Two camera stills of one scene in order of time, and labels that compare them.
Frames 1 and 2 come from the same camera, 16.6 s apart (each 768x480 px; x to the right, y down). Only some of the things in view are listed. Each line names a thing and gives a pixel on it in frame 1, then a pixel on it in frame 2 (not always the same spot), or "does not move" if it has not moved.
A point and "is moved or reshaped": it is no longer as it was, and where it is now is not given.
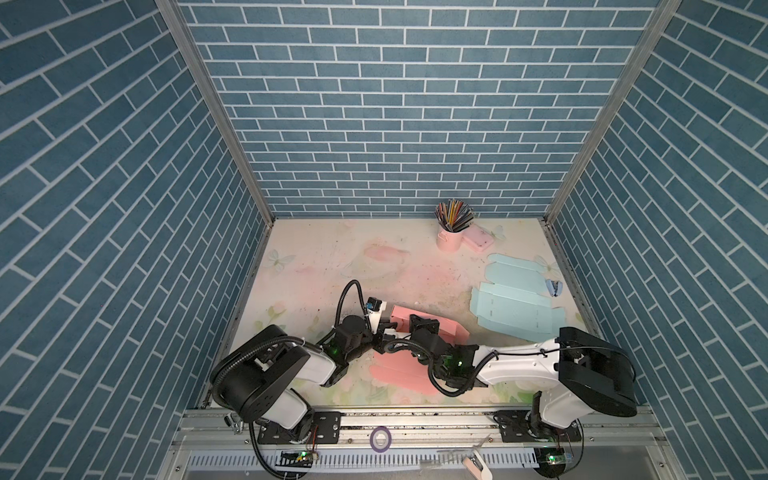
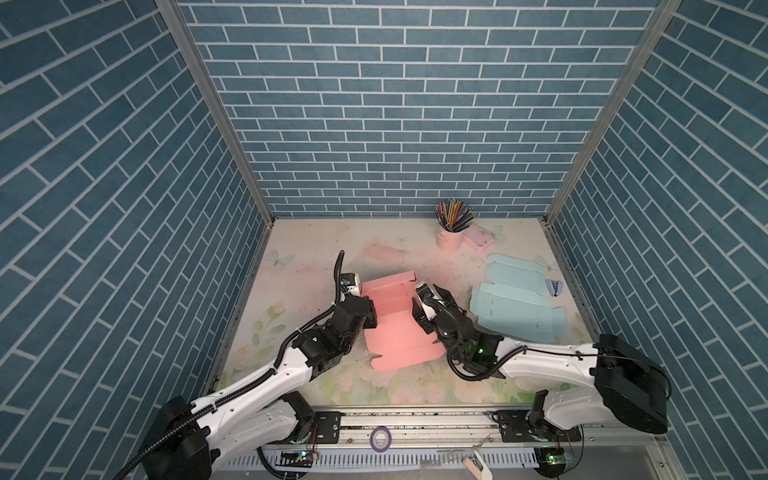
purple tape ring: [385, 429] does not move
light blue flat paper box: [517, 304] does not move
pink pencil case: [477, 237] does not move
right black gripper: [433, 327] to [420, 318]
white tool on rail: [477, 464] does not move
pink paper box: [398, 368] is moved or reshaped
